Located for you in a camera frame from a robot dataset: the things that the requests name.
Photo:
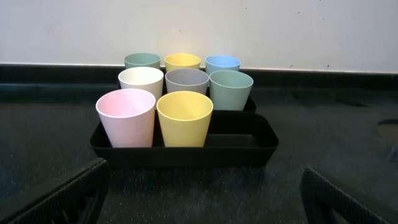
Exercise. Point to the green cup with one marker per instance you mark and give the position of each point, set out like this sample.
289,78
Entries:
229,91
141,60

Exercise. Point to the blue cup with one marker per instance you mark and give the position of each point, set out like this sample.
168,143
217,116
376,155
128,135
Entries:
221,63

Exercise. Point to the yellow cup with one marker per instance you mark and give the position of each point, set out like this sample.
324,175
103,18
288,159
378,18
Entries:
182,62
184,121

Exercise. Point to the pink cup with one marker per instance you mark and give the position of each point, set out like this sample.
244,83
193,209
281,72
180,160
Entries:
127,119

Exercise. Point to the grey cup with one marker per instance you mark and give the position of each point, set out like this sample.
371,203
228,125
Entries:
186,81

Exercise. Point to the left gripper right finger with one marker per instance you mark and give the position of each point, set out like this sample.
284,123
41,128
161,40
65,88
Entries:
329,199

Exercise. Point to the white cup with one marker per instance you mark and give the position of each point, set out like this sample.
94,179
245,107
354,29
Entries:
141,79

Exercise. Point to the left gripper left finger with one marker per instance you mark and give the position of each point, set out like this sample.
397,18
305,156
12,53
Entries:
66,194

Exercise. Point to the black tray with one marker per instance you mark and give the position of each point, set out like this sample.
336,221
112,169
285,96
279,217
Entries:
230,146

